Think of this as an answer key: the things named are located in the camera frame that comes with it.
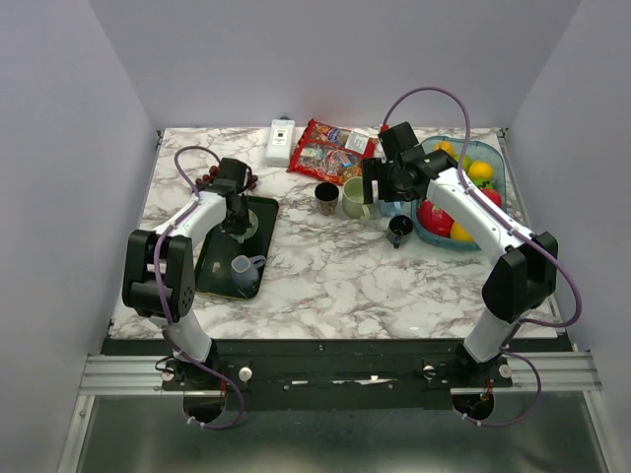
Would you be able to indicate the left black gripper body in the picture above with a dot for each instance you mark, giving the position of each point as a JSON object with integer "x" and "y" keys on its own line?
{"x": 239, "y": 222}

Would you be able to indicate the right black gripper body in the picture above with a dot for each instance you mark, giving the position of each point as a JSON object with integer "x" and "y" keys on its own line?
{"x": 390, "y": 188}

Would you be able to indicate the light blue mug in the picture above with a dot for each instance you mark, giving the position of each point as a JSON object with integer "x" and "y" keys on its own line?
{"x": 392, "y": 209}

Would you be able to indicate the light green mug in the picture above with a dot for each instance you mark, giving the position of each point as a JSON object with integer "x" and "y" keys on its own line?
{"x": 353, "y": 204}

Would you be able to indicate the green teal mug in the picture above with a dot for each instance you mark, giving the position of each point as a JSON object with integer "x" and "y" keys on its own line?
{"x": 250, "y": 231}

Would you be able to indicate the brown striped mug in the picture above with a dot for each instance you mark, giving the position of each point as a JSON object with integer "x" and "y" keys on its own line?
{"x": 326, "y": 198}

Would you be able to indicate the dark blue mug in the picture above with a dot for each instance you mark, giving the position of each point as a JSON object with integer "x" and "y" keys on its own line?
{"x": 399, "y": 230}

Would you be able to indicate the grey blue mug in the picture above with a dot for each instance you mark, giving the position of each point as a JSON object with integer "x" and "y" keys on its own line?
{"x": 245, "y": 271}

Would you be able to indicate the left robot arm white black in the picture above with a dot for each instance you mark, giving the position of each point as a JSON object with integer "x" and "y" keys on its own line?
{"x": 159, "y": 277}

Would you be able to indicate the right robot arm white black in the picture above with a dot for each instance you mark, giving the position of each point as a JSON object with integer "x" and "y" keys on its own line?
{"x": 521, "y": 278}

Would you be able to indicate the red grape bunch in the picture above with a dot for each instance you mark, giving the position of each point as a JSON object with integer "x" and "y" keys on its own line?
{"x": 207, "y": 178}

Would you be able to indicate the red snack bag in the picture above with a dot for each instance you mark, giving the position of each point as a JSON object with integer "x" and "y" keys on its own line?
{"x": 331, "y": 154}

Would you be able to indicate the red dragon fruit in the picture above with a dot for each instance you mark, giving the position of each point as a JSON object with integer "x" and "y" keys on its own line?
{"x": 434, "y": 220}

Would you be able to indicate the white power strip box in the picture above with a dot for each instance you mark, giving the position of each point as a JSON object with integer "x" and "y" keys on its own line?
{"x": 279, "y": 145}

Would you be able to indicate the yellow orange fruit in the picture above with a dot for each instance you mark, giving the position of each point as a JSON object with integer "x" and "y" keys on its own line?
{"x": 480, "y": 170}

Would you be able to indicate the teal plastic fruit bowl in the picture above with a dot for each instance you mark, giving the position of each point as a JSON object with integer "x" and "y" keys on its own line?
{"x": 476, "y": 151}

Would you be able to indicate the yellow lemon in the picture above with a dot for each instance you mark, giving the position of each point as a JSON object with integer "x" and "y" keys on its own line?
{"x": 459, "y": 233}

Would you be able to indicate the red apple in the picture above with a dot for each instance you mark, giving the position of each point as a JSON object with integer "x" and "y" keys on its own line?
{"x": 493, "y": 195}

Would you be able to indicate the dark green tray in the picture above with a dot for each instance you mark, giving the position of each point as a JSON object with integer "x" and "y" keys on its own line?
{"x": 213, "y": 267}

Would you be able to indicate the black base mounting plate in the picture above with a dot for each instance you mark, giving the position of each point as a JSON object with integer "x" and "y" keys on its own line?
{"x": 334, "y": 375}

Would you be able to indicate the aluminium rail frame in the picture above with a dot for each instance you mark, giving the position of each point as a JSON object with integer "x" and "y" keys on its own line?
{"x": 548, "y": 420}

